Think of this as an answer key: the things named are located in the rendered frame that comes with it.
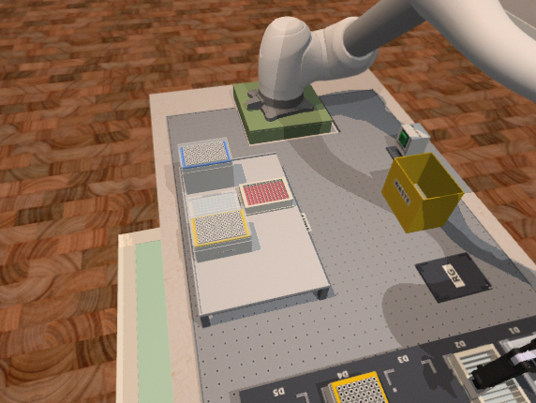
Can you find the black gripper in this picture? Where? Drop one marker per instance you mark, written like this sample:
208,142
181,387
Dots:
510,365

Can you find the dark grey square pad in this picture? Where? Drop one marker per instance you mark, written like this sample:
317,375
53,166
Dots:
453,277

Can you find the white flat shelf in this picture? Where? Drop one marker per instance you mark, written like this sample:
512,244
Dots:
283,261

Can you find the cream trough reservoir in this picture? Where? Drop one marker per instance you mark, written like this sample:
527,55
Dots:
462,373

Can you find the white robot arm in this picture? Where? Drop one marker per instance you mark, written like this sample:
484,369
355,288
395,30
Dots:
292,57

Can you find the yellow tip rack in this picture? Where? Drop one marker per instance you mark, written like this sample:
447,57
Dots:
365,388

